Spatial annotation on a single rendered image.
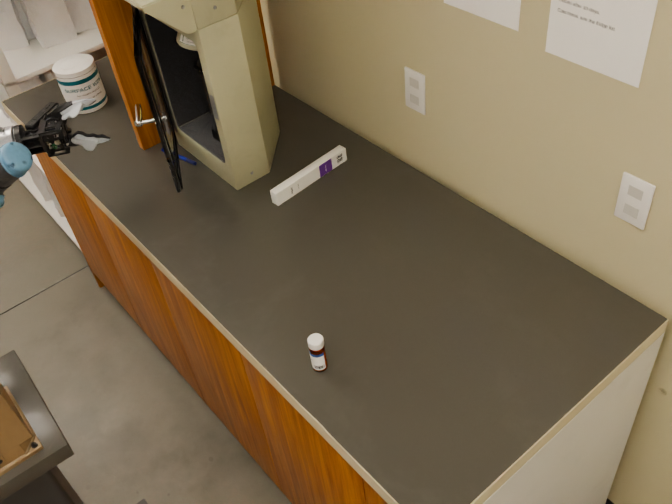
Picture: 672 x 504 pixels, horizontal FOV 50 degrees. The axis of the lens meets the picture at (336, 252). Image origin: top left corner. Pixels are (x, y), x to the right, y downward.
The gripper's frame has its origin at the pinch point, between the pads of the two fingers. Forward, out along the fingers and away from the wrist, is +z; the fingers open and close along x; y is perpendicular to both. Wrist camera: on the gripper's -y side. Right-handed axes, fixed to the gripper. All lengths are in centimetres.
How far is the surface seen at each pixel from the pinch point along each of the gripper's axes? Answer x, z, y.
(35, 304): -120, -67, -68
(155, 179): -26.1, 7.0, -6.2
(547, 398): -26, 79, 93
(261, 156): -19.7, 37.4, 2.8
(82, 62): -11, -10, -55
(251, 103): -3.0, 37.7, 2.6
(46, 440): -26, -19, 73
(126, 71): -0.7, 6.6, -23.2
